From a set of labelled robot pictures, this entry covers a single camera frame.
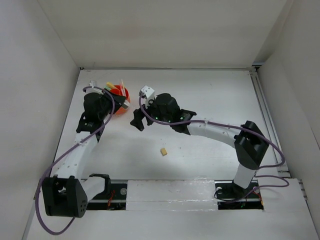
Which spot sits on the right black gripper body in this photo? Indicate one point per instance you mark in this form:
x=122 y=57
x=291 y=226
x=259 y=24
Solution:
x=152 y=110

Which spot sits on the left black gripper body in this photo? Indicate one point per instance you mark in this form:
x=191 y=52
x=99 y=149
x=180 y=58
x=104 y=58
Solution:
x=107 y=103

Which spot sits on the thick yellow highlighter marker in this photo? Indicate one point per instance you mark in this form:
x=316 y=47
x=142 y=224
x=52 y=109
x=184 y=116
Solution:
x=110 y=86

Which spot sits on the thin yellow highlighter pen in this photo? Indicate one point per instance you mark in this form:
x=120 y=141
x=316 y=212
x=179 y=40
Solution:
x=123 y=87

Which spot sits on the small tan eraser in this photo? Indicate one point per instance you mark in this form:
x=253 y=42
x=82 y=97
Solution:
x=163 y=151

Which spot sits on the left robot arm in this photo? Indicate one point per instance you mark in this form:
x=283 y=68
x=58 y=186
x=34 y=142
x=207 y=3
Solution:
x=67 y=193

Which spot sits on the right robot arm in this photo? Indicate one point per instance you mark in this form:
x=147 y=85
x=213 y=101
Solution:
x=247 y=139

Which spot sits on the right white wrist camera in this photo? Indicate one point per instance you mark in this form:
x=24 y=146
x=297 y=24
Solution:
x=147 y=92

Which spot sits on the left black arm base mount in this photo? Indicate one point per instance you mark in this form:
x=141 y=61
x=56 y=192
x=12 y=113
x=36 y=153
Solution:
x=110 y=195

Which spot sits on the aluminium frame rail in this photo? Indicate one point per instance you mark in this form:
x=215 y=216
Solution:
x=283 y=170

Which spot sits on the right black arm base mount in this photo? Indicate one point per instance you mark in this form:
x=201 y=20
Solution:
x=230 y=196

